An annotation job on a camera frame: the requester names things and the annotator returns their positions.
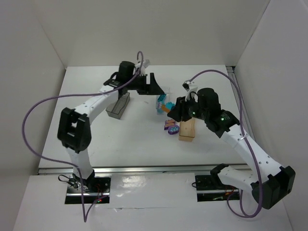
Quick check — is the teal rectangular lego brick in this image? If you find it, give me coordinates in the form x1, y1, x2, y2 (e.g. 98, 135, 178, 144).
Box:
157, 94, 167, 102

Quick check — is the brown lego brick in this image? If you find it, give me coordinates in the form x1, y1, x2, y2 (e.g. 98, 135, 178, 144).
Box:
161, 104, 170, 113

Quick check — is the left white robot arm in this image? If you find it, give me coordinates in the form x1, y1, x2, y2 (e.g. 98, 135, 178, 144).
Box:
57, 60, 164, 190

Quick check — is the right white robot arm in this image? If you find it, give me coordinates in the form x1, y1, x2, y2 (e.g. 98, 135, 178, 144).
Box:
167, 88, 295, 209

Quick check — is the purple butterfly lego piece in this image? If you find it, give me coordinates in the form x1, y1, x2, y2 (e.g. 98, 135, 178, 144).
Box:
164, 119, 176, 130

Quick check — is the clear plastic container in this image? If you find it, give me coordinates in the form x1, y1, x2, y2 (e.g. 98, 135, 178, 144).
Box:
155, 87, 170, 115

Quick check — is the purple flower lego piece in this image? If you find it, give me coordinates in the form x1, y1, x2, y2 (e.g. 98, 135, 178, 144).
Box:
167, 125, 180, 135

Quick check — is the amber plastic container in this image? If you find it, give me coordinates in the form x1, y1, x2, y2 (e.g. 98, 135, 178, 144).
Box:
179, 118, 195, 142

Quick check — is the smoky grey plastic container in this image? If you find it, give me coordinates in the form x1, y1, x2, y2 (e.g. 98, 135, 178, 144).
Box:
106, 92, 130, 119

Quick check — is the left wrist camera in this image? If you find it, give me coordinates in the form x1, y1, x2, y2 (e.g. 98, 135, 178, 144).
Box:
135, 59, 150, 75

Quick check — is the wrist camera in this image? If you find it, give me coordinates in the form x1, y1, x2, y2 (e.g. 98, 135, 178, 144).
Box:
135, 59, 150, 75
182, 80, 198, 101

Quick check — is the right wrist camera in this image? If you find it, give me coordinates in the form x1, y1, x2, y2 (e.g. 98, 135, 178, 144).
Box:
182, 80, 198, 101

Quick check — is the aluminium side rail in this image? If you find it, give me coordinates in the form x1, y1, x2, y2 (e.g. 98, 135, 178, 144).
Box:
226, 66, 265, 170

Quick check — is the aluminium front rail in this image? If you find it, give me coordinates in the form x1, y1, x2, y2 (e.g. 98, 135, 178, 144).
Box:
38, 165, 215, 175

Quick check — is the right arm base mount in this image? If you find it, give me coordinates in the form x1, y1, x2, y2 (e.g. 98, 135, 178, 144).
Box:
192, 175, 240, 202

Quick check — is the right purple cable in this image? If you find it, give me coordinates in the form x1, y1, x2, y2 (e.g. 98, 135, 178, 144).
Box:
186, 69, 263, 218

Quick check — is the purple cable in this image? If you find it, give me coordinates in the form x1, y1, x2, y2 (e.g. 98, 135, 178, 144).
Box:
186, 69, 263, 218
22, 51, 145, 222

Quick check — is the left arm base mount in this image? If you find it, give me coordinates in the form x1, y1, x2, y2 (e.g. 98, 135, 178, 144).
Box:
58, 174, 111, 205

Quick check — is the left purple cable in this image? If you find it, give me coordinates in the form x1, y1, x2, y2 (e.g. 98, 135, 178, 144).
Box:
22, 51, 145, 222

